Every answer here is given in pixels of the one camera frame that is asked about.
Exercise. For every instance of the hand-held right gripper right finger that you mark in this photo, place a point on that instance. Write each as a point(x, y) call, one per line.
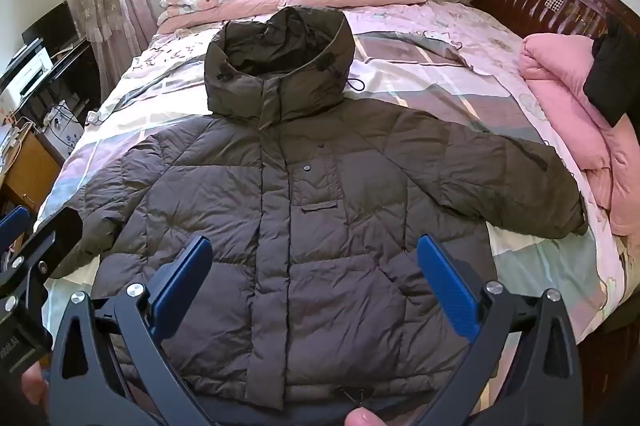
point(447, 281)

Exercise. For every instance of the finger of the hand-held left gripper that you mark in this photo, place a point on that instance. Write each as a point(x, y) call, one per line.
point(30, 251)

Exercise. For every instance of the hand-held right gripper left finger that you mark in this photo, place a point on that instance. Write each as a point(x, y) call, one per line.
point(182, 278)

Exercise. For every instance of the olive hooded puffer jacket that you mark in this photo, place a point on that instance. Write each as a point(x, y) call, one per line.
point(310, 216)

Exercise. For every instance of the person's left hand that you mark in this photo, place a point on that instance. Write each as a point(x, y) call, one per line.
point(35, 383)

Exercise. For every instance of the person's right hand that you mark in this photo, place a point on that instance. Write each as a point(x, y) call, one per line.
point(366, 418)

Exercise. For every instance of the wooden cabinet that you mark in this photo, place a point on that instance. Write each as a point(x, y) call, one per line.
point(30, 171)

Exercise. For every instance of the white patterned appliance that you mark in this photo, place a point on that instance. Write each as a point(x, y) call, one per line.
point(65, 130)

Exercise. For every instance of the person's dark clothing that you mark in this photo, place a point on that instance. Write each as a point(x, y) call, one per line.
point(240, 411)

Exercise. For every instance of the white printer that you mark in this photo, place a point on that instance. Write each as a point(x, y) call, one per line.
point(30, 70)

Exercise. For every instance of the dark media stand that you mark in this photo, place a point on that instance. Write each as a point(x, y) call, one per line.
point(80, 70)

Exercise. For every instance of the pink quilt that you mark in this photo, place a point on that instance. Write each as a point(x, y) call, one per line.
point(560, 105)

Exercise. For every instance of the black monitor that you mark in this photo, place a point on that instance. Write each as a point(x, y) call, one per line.
point(50, 28)

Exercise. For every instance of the pastel patchwork bed sheet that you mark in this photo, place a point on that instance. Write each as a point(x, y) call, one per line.
point(400, 55)

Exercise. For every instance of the black garment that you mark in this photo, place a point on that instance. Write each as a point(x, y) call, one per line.
point(607, 75)

